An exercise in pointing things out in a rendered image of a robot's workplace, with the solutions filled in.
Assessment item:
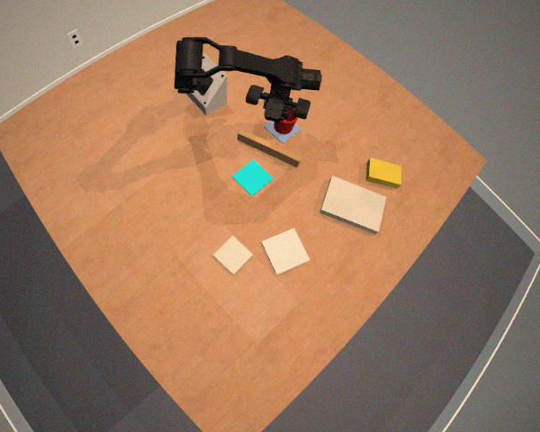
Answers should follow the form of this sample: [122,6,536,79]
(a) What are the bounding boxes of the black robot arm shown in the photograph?
[175,37,322,122]

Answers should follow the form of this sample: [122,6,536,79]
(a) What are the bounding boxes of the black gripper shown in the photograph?
[246,84,311,119]

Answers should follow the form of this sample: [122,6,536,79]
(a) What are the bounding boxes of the yellow block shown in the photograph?
[366,158,401,188]

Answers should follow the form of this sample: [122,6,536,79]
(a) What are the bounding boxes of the red cup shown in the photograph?
[274,109,298,135]

